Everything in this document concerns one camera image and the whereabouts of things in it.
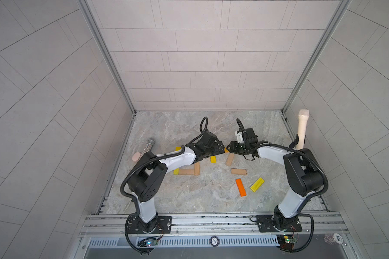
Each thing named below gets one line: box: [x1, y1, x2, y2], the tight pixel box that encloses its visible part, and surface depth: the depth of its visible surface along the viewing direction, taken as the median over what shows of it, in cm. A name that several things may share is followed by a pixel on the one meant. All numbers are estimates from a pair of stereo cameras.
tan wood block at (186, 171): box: [178, 168, 195, 176], surface depth 88 cm
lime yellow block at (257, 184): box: [249, 176, 266, 193], surface depth 85 cm
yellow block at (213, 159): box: [210, 155, 217, 164], surface depth 93 cm
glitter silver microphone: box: [139, 138, 156, 160], surface depth 96 cm
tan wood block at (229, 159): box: [225, 153, 235, 167], surface depth 95 cm
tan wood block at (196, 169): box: [193, 161, 200, 176], surface depth 89 cm
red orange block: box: [235, 178, 247, 197], surface depth 84 cm
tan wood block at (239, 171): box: [230, 168, 248, 175], surface depth 90 cm
